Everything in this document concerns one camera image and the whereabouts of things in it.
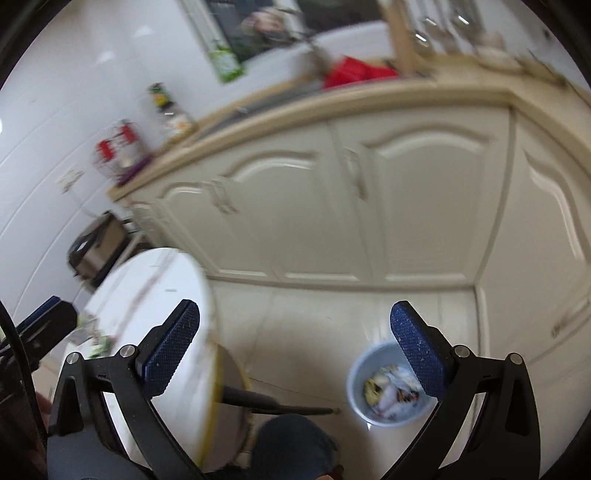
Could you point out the red plastic basin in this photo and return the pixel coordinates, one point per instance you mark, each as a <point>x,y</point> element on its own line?
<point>350,71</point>

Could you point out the white wall power socket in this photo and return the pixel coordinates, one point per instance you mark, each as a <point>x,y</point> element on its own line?
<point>69,178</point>

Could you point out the dark sauce bottle yellow label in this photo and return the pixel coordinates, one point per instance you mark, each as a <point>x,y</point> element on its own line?
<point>159,96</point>

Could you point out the wooden cutting board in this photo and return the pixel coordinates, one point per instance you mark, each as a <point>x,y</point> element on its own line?
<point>396,15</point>

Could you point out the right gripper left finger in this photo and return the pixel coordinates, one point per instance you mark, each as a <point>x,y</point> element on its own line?
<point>163,348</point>

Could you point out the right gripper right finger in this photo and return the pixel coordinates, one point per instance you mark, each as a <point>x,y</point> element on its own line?
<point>425,347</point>

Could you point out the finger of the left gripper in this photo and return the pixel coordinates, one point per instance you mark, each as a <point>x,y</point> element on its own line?
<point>38,313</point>

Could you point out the metal kitchen faucet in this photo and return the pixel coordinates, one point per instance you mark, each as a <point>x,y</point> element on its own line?
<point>317,57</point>

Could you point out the round white marble table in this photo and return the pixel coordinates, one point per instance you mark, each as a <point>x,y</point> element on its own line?
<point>141,399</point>

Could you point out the clear jar with yellow contents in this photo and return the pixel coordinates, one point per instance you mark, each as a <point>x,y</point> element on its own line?
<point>177,124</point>

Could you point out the stainless steel sink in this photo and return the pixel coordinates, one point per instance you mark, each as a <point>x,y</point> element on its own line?
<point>243,112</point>

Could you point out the window with dark glass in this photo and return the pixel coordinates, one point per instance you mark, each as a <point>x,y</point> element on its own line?
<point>221,20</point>

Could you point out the green dish soap bottle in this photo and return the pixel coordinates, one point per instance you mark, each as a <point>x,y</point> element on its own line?
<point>225,63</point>

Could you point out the red wire utensil holder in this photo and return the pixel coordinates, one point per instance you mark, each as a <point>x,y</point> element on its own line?
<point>122,154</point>

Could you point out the pink cloth on faucet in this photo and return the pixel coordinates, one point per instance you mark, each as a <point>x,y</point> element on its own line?
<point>267,26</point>

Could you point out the wall utensil rail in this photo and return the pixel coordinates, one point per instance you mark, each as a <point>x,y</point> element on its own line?
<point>461,19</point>

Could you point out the black silver rice cooker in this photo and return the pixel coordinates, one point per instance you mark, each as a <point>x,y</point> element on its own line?
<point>95,251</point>

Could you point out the blue plastic trash bin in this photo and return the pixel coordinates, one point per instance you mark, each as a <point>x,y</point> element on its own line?
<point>383,389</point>

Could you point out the gold foil wrapper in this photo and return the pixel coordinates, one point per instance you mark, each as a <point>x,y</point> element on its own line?
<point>89,339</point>

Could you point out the cream kitchen cabinet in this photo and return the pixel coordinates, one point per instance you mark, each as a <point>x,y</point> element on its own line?
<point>468,192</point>

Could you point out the grey metal shelf rack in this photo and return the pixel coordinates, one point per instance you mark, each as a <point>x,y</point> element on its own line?
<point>139,242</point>

